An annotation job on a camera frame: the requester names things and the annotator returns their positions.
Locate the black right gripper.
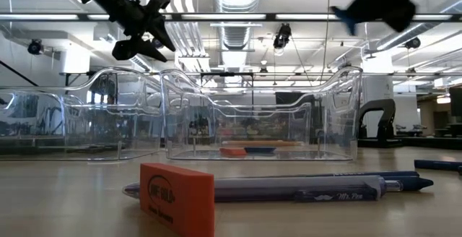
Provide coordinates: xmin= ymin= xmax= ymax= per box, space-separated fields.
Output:
xmin=355 ymin=0 xmax=417 ymax=34

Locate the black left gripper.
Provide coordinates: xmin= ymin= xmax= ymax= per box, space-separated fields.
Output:
xmin=94 ymin=0 xmax=177 ymax=64

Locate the clear plastic bin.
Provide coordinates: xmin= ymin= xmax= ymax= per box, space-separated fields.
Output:
xmin=160 ymin=66 xmax=364 ymax=162
xmin=0 ymin=66 xmax=163 ymax=163
xmin=212 ymin=99 xmax=313 ymax=151
xmin=67 ymin=92 xmax=188 ymax=152

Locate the salmon pink eraser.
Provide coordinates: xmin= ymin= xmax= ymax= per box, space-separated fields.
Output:
xmin=219 ymin=147 xmax=248 ymax=158

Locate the yellow orange wooden pencil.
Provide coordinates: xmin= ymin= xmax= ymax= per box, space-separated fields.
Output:
xmin=220 ymin=139 xmax=305 ymax=148

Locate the dark blue pen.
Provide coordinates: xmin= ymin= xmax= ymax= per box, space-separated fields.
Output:
xmin=382 ymin=176 xmax=435 ymax=192
xmin=414 ymin=159 xmax=462 ymax=172

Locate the black ceiling spotlight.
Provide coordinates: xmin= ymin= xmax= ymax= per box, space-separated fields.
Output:
xmin=404 ymin=36 xmax=422 ymax=50
xmin=272 ymin=22 xmax=292 ymax=50
xmin=27 ymin=38 xmax=45 ymax=56

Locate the black monitor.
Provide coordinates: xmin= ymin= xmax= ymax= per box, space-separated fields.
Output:
xmin=448 ymin=86 xmax=462 ymax=118

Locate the black arch-shaped stand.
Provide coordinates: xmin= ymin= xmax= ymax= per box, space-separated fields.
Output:
xmin=357 ymin=98 xmax=404 ymax=148

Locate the orange eraser with oval print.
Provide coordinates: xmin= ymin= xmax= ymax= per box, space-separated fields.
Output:
xmin=139 ymin=162 xmax=217 ymax=237

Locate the translucent grey Mr. Pen pen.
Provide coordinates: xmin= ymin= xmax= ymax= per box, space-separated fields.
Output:
xmin=121 ymin=175 xmax=404 ymax=204

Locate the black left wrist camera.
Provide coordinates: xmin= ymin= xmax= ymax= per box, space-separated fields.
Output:
xmin=149 ymin=0 xmax=172 ymax=13

